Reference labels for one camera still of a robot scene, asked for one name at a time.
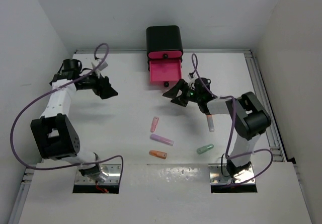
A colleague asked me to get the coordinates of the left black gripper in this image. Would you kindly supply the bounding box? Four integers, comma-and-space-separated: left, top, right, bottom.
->
78, 67, 118, 99

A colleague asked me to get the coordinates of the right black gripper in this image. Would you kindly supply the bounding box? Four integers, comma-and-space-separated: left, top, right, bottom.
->
164, 79, 202, 107

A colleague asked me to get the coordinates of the pink drawer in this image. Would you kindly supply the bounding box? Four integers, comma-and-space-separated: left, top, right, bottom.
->
148, 58, 182, 85
147, 50, 183, 59

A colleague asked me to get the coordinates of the orange cap white highlighter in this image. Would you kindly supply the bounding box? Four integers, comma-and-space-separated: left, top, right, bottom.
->
206, 115, 214, 132

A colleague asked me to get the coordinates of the pink top drawer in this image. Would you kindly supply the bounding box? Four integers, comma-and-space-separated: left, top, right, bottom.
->
147, 50, 183, 59

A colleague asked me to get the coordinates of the purple pink highlighter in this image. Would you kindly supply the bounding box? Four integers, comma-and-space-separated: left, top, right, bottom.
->
150, 133, 174, 146

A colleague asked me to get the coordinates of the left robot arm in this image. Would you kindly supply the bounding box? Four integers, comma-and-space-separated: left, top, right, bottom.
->
31, 59, 118, 183

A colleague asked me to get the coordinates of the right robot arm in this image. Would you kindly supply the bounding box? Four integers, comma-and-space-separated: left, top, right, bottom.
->
163, 78, 271, 177

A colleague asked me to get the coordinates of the pink highlighter pen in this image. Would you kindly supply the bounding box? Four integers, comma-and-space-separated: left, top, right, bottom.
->
150, 116, 159, 132

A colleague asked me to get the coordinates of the black drawer cabinet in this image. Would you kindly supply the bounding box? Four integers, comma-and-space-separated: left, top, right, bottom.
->
146, 25, 184, 70

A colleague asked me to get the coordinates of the green highlighter pen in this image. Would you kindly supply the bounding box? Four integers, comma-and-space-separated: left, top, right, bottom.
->
196, 144, 214, 155

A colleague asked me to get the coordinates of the orange highlighter pen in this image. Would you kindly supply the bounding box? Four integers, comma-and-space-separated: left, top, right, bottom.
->
149, 150, 167, 160

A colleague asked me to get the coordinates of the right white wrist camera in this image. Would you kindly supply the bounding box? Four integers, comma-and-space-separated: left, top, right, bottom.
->
188, 72, 196, 82

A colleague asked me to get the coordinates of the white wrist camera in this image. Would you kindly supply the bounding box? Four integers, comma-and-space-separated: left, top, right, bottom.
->
91, 59, 108, 71
188, 72, 196, 82

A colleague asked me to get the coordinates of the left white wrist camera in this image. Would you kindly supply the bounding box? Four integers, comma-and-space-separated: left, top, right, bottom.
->
91, 59, 108, 71

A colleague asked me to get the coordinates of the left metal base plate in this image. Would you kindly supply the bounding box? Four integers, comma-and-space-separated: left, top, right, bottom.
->
74, 164, 121, 185

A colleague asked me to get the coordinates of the metal base plate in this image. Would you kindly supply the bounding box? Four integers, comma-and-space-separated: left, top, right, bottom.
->
74, 164, 121, 185
208, 164, 256, 186

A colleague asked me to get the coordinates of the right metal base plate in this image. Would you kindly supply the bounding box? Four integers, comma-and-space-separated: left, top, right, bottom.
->
208, 164, 256, 186

